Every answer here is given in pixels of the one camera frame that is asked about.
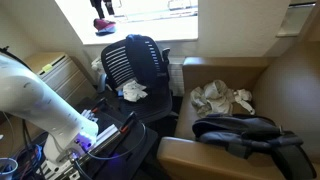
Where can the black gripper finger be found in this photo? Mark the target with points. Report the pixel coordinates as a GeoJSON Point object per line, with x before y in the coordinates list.
{"type": "Point", "coordinates": [98, 8]}
{"type": "Point", "coordinates": [110, 7]}

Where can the dark blue cloth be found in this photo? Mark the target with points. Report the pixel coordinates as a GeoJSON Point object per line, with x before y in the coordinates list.
{"type": "Point", "coordinates": [141, 60]}

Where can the khaki grey cloth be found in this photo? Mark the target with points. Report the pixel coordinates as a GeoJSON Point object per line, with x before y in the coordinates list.
{"type": "Point", "coordinates": [213, 98]}

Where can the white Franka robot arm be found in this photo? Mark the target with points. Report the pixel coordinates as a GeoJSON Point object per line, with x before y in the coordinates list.
{"type": "Point", "coordinates": [36, 100]}

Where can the black slatted office chair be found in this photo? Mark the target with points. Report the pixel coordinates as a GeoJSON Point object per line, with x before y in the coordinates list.
{"type": "Point", "coordinates": [113, 66]}

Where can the small white cloth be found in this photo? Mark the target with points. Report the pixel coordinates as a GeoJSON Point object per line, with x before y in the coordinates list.
{"type": "Point", "coordinates": [245, 96]}

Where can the maroon and blue cap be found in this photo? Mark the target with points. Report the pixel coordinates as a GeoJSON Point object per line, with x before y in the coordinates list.
{"type": "Point", "coordinates": [104, 26]}

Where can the beige wooden drawer cabinet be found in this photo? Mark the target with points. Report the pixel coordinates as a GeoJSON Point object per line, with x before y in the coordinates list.
{"type": "Point", "coordinates": [63, 76]}

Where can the black red bar clamp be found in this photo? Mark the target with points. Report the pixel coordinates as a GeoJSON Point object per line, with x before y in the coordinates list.
{"type": "Point", "coordinates": [128, 121]}
{"type": "Point", "coordinates": [100, 105]}

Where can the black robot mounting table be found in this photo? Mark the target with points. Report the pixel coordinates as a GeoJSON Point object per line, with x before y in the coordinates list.
{"type": "Point", "coordinates": [133, 156]}

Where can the brown leather armchair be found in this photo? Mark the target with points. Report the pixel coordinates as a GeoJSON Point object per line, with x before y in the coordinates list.
{"type": "Point", "coordinates": [200, 160]}

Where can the white paper cup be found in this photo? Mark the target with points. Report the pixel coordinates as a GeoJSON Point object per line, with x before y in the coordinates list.
{"type": "Point", "coordinates": [7, 168]}

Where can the dark grey backpack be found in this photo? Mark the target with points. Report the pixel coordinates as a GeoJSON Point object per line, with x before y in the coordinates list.
{"type": "Point", "coordinates": [246, 133]}

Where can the window frame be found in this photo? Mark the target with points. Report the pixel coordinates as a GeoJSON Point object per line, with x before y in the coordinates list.
{"type": "Point", "coordinates": [160, 10]}

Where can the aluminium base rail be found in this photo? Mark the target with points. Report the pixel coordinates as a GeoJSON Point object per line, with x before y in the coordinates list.
{"type": "Point", "coordinates": [106, 133]}

